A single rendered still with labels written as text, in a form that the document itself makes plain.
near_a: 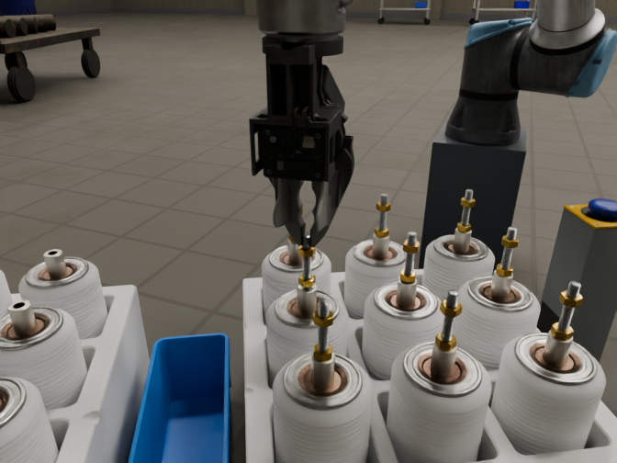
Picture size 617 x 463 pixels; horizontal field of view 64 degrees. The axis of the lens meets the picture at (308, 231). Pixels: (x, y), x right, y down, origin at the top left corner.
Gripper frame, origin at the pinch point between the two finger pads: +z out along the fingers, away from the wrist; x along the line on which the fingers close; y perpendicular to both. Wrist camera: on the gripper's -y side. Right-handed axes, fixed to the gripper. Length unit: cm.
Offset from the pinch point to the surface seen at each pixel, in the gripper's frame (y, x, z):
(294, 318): 3.3, -0.8, 9.4
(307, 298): 1.7, 0.3, 7.5
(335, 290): -14.6, 0.6, 16.8
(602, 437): 4.8, 32.2, 17.5
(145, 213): -69, -65, 35
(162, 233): -58, -54, 35
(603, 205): -20.1, 34.9, 1.8
